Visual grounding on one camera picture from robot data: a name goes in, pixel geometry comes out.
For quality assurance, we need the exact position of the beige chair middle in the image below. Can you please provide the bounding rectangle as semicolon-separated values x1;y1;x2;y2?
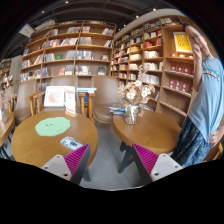
34;75;80;113

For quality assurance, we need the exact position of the person in blue shirt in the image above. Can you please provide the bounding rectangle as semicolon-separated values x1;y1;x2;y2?
171;23;224;168

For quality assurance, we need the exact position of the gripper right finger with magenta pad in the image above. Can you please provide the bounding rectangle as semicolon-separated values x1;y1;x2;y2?
132;144;182;183

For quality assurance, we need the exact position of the green round mouse pad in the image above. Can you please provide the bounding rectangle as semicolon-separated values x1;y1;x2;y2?
35;117;71;137

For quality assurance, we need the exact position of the beige chair left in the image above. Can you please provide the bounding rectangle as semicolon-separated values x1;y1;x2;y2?
13;79;37;125

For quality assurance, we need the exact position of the round wooden table left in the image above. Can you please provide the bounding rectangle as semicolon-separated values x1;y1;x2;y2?
11;111;98;167

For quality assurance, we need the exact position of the round wooden table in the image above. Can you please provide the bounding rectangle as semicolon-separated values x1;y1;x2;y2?
11;111;98;167
113;110;180;173

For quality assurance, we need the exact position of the beige chair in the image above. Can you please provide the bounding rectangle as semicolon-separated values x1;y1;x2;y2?
13;79;37;125
89;76;122;124
34;75;80;113

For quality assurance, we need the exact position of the white standing menu sign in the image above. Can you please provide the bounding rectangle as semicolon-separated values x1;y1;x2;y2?
65;86;77;117

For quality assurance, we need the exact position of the glass vase with dried flowers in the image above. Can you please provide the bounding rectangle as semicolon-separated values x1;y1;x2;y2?
118;65;155;125

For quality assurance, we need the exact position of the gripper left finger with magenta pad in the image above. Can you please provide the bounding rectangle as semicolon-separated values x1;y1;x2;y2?
42;144;91;185

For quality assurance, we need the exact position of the yellow poster on shelf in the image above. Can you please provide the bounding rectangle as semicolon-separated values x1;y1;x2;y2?
173;32;192;53

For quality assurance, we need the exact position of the beige chair right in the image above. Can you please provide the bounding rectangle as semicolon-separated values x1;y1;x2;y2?
89;76;122;124

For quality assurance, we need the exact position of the right wooden bookshelf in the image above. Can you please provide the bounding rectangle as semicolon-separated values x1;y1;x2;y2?
111;15;194;124

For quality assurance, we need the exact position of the wooden bookshelf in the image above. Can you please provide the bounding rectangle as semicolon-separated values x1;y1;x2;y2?
20;20;116;89
111;15;194;124

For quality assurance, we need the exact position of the white framed picture sign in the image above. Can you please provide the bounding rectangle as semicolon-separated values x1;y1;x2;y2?
44;86;64;107

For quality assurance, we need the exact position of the white patterned card on table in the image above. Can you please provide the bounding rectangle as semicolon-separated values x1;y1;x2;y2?
60;136;83;150

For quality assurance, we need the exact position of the stack of books on table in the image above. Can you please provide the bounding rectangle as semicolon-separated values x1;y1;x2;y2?
109;103;126;115

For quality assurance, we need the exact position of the round wooden table right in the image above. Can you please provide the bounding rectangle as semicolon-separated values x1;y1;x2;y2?
113;110;180;173

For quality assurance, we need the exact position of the left wooden bookshelf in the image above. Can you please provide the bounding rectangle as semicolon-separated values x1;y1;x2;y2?
20;20;116;89

